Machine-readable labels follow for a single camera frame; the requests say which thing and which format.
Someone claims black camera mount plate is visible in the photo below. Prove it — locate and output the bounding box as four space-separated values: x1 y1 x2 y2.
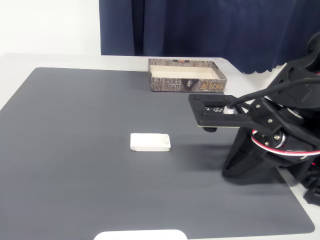
187 93 253 133

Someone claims red white servo wire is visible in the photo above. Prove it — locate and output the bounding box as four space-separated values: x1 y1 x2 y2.
249 128 320 167

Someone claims dark grey table mat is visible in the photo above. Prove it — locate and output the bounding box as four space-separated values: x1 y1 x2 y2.
0 66 315 240

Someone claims black camera cable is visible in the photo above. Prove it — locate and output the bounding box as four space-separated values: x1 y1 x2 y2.
228 77 320 108

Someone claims white eraser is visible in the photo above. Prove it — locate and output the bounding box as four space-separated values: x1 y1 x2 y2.
129 132 172 153

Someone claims dark blue curtain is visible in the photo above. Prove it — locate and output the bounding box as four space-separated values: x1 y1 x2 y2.
98 0 320 75

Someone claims white flat device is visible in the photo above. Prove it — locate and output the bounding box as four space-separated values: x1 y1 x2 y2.
93 229 188 240

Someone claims bark print cardboard box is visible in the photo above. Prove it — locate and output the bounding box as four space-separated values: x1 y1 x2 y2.
147 58 228 93

